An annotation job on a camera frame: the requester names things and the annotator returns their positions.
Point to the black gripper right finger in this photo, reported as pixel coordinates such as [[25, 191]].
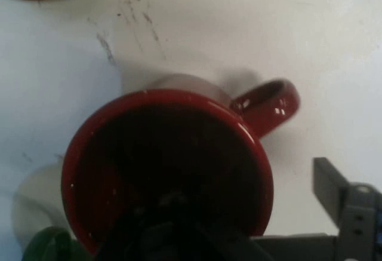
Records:
[[355, 213]]

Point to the red ceramic mug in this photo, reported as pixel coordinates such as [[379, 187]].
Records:
[[167, 141]]

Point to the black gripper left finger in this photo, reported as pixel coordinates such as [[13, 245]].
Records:
[[179, 231]]

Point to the dark green printed mug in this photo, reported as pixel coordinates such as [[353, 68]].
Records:
[[50, 246]]

